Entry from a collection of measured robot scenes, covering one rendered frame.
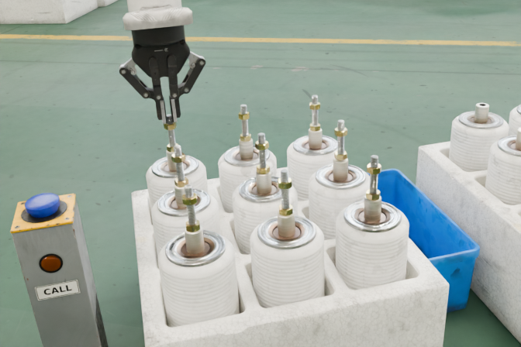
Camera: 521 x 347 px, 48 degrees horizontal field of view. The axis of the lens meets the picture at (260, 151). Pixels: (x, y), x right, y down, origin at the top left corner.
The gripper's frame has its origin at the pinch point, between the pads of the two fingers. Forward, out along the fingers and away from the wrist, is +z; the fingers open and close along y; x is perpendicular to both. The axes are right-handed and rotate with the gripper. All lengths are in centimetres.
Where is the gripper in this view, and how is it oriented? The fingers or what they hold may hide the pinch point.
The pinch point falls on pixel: (167, 109)
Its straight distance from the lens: 90.9
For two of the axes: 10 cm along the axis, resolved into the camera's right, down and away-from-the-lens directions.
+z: 0.5, 9.0, 4.3
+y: -9.7, 1.4, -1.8
